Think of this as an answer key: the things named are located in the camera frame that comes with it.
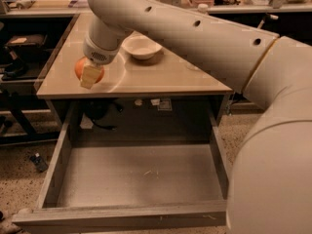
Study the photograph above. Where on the clear plastic water bottle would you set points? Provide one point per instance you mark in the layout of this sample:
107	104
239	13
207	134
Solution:
202	8

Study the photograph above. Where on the open grey drawer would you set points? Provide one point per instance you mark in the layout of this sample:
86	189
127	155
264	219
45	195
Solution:
156	170

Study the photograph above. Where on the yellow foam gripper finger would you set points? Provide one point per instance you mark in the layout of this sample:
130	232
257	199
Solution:
91	74

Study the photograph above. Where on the white bowl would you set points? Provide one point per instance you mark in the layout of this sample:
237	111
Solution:
141	47

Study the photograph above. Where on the small dark floor object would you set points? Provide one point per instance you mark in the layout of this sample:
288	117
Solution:
39	163

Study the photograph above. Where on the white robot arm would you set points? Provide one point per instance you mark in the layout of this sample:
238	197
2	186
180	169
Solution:
270	187

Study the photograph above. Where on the orange fruit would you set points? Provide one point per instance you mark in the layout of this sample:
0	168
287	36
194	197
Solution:
79	64

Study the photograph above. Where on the grey counter cabinet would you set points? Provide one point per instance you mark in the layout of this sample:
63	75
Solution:
164	75

